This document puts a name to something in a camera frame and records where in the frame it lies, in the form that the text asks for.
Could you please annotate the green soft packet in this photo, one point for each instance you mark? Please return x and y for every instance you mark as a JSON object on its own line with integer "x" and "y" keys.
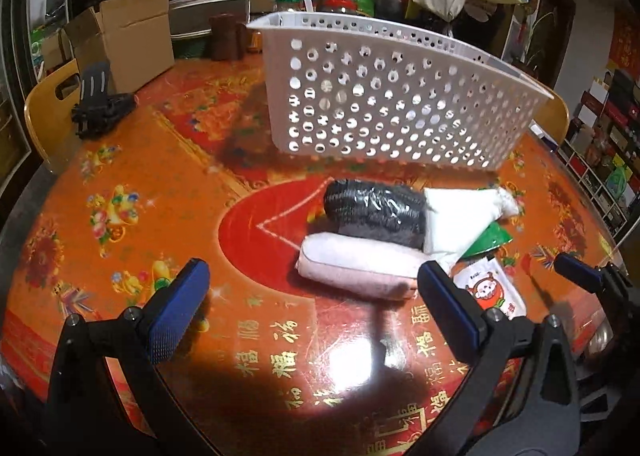
{"x": 492, "y": 238}

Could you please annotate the dark wooden door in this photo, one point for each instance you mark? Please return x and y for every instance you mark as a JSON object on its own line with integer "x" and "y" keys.
{"x": 545, "y": 26}

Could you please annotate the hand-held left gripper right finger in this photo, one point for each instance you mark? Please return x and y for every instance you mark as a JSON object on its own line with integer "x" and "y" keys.
{"x": 450, "y": 316}

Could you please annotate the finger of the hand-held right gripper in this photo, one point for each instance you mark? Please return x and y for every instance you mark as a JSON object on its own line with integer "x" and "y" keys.
{"x": 577, "y": 268}

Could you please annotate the black cloth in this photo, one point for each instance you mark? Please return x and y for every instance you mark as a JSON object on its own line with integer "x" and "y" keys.
{"x": 375, "y": 211}

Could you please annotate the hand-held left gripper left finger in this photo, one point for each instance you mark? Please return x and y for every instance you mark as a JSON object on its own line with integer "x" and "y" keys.
{"x": 181, "y": 311}

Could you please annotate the white orange cartoon packet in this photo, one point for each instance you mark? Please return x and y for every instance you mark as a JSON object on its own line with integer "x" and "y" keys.
{"x": 495, "y": 291}

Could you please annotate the open cardboard box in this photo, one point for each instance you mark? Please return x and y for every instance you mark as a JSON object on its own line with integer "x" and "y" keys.
{"x": 135, "y": 41}

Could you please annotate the brown mug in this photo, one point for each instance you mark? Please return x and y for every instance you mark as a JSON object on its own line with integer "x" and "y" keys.
{"x": 227, "y": 39}

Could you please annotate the pink towel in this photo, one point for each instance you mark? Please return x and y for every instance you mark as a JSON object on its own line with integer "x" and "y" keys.
{"x": 350, "y": 266}

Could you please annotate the glass jar with red lid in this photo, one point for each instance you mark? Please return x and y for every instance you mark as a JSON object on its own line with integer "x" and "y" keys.
{"x": 335, "y": 1}

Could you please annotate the wooden chair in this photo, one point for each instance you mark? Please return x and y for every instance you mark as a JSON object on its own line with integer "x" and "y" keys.
{"x": 45, "y": 126}
{"x": 557, "y": 116}

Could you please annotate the white soft packet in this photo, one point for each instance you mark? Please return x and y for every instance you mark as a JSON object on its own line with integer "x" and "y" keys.
{"x": 455, "y": 226}

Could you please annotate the white perforated plastic basket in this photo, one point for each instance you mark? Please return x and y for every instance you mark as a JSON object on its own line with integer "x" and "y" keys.
{"x": 272, "y": 86}

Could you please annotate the white cubby shelf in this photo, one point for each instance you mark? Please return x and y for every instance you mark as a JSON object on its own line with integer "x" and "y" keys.
{"x": 600, "y": 171}

